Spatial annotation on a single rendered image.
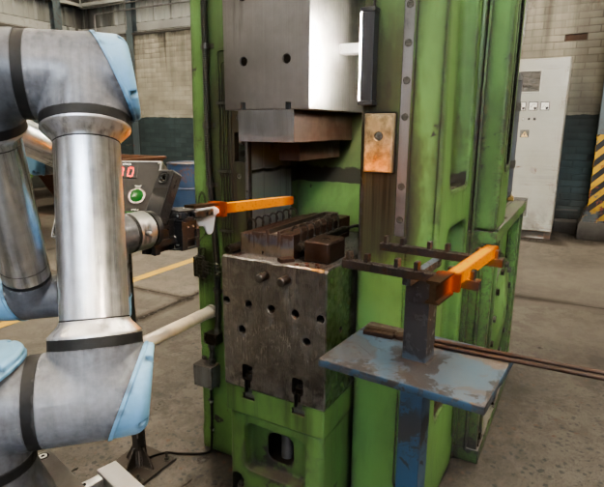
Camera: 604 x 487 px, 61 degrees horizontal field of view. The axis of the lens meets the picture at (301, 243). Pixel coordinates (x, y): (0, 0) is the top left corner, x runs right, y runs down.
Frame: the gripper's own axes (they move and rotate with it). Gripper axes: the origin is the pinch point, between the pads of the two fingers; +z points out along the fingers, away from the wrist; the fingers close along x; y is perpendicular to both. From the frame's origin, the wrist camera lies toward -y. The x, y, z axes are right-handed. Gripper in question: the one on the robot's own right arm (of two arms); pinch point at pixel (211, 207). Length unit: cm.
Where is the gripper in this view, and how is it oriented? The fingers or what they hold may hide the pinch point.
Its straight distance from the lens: 117.3
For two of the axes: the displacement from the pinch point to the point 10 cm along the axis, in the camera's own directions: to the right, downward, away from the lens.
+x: 8.7, 1.0, -4.8
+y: 0.0, 9.8, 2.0
